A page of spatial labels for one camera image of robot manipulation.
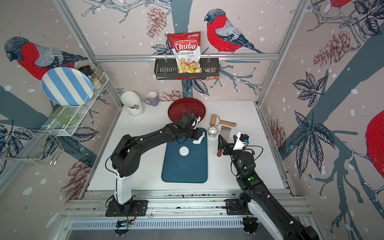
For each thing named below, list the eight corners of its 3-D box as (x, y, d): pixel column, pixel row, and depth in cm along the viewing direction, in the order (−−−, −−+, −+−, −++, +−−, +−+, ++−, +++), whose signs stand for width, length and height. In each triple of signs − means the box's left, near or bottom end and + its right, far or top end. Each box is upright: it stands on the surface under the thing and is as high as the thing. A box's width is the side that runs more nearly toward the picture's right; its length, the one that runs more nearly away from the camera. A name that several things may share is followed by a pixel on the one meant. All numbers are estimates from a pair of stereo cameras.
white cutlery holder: (125, 118, 115) (117, 104, 102) (130, 105, 124) (123, 91, 111) (143, 118, 114) (136, 104, 102) (147, 105, 123) (141, 91, 111)
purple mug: (147, 107, 122) (144, 98, 114) (149, 99, 128) (146, 91, 120) (157, 107, 122) (155, 98, 114) (159, 99, 127) (157, 91, 120)
